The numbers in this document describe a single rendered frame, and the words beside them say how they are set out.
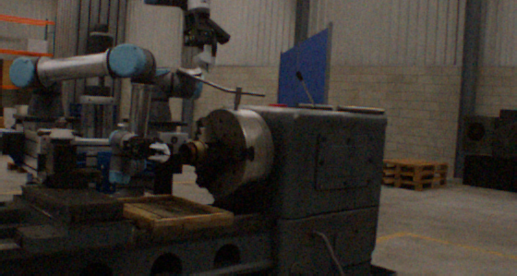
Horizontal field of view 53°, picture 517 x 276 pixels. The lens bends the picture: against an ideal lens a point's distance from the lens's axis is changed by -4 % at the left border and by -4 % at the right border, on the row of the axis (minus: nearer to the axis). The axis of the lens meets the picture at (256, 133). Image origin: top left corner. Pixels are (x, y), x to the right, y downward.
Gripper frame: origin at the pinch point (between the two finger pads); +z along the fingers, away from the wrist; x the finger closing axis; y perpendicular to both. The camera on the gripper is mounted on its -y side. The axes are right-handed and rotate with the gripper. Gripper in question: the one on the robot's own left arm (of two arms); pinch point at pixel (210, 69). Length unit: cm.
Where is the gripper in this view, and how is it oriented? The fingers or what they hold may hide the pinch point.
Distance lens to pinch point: 180.4
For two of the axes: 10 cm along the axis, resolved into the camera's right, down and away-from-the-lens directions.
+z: 1.1, 9.8, -1.5
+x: 6.6, -1.8, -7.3
